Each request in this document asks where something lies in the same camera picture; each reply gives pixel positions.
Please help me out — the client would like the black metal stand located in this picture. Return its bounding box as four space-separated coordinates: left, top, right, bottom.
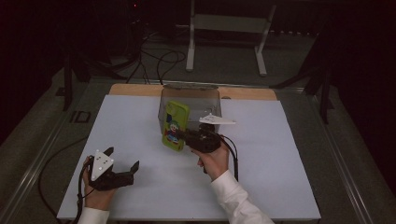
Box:
61 50 127 112
270 24 336 125

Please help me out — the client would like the person's right hand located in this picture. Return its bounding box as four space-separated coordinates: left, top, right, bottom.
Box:
190 142 231 182

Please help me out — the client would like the green cartoon phone case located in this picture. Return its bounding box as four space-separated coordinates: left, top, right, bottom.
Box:
161 100 191 153

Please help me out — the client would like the transparent grey plastic box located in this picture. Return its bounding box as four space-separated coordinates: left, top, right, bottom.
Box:
157 82 223 135

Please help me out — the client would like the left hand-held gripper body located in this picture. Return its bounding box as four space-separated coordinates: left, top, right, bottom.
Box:
88 148 135 191

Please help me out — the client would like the white metal stand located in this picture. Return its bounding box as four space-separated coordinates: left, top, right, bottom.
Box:
185 0 277 77

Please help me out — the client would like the black floor cable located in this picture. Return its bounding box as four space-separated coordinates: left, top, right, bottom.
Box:
125 31 188 86

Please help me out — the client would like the right hand-held gripper cable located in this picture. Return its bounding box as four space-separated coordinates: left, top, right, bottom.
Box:
217 133 240 183

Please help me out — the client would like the person's left hand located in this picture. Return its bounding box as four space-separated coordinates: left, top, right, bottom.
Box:
81 155 118 211

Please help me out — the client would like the hand-held gripper cable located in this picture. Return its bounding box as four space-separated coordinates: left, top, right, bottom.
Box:
217 133 240 183
37 135 95 224

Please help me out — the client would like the left hand-held gripper cable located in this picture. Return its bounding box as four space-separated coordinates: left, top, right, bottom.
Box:
37 135 95 224

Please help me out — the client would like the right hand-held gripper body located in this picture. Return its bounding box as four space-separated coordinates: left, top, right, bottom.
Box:
184 113 237 154

